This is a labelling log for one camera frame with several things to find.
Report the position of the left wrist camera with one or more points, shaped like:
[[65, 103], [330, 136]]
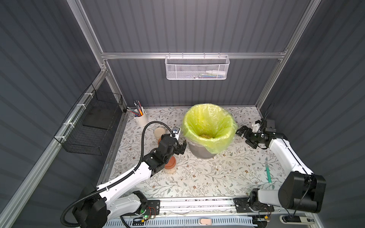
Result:
[[176, 132]]

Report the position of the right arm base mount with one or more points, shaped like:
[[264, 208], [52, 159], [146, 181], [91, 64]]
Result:
[[245, 205]]

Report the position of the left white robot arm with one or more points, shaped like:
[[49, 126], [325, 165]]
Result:
[[100, 204]]

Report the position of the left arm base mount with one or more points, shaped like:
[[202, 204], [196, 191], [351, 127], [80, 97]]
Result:
[[152, 207]]

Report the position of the white tube in basket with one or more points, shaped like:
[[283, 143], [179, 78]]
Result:
[[216, 73]]

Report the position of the white pen cup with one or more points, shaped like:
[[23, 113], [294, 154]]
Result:
[[141, 121]]

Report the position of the oatmeal jar with beige lid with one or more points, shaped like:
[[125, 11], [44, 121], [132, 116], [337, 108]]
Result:
[[158, 132]]

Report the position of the white wire wall basket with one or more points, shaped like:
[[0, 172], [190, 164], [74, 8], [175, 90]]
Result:
[[181, 67]]

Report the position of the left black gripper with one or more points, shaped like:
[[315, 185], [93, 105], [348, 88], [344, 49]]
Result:
[[177, 147]]

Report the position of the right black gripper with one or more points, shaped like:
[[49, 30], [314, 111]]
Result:
[[254, 137]]

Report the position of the black wire side basket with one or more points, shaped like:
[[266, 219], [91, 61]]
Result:
[[92, 129]]

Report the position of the green pen on table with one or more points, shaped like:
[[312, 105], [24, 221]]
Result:
[[268, 173]]

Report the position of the oatmeal jar with terracotta lid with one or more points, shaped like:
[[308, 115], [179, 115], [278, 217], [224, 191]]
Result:
[[170, 167]]

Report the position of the grey bin with green bag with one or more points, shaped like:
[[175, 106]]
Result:
[[209, 130]]

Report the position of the pens in cup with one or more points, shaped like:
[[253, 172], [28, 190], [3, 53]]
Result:
[[137, 111]]

